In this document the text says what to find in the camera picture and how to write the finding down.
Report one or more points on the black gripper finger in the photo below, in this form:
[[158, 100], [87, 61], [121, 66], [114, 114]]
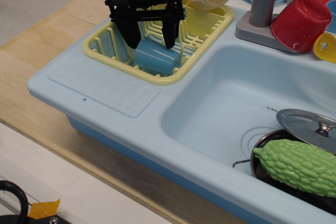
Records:
[[130, 32], [170, 31]]

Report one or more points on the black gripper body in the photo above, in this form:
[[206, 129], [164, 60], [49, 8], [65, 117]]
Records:
[[145, 10]]

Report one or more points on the blue plastic cup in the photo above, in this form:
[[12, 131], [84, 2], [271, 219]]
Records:
[[155, 58]]

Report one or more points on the red plastic cup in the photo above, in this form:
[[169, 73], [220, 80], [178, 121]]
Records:
[[299, 24]]

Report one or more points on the yellow dish rack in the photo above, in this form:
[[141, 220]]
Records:
[[197, 32]]

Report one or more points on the grey toy faucet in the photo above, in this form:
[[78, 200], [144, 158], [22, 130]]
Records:
[[255, 25]]

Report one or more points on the light blue toy sink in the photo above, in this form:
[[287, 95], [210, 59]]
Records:
[[202, 128]]

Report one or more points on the yellow star scoop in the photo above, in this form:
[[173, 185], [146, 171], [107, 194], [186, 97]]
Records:
[[324, 47]]

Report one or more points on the steel pot lid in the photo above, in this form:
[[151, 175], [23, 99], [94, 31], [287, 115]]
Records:
[[317, 130]]

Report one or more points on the green bitter gourd toy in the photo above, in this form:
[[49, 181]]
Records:
[[299, 165]]

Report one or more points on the yellow tape piece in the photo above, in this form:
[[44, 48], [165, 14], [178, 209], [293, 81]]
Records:
[[41, 210]]

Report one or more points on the black device base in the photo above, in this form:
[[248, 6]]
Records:
[[10, 219]]

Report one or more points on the steel pot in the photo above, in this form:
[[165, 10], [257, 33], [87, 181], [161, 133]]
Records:
[[325, 203]]

